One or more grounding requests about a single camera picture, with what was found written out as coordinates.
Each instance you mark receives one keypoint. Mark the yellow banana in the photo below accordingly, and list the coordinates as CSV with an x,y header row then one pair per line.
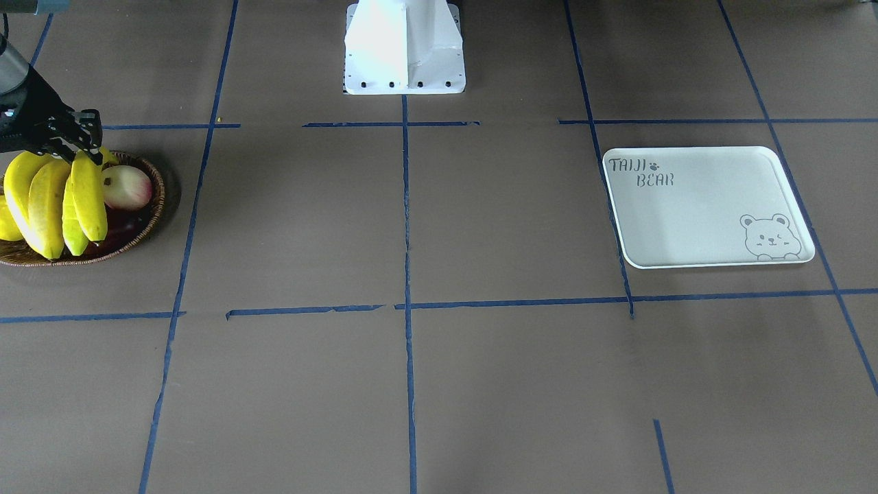
x,y
72,234
89,199
16,186
45,207

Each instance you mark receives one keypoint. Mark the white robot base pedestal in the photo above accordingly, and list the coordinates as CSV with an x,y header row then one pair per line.
x,y
403,48

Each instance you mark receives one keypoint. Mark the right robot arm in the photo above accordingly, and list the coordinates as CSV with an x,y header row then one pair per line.
x,y
14,66

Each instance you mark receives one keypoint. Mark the brown wicker basket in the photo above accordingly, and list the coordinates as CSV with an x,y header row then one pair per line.
x,y
126,229

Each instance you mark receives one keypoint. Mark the yellow lemon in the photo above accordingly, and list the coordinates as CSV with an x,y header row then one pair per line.
x,y
9,229

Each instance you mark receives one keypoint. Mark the pink peach apple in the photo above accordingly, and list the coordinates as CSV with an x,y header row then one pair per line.
x,y
126,188

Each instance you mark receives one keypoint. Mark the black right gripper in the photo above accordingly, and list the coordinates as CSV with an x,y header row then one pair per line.
x,y
27,108

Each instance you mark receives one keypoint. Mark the white bear tray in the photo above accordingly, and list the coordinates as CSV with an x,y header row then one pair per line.
x,y
705,207

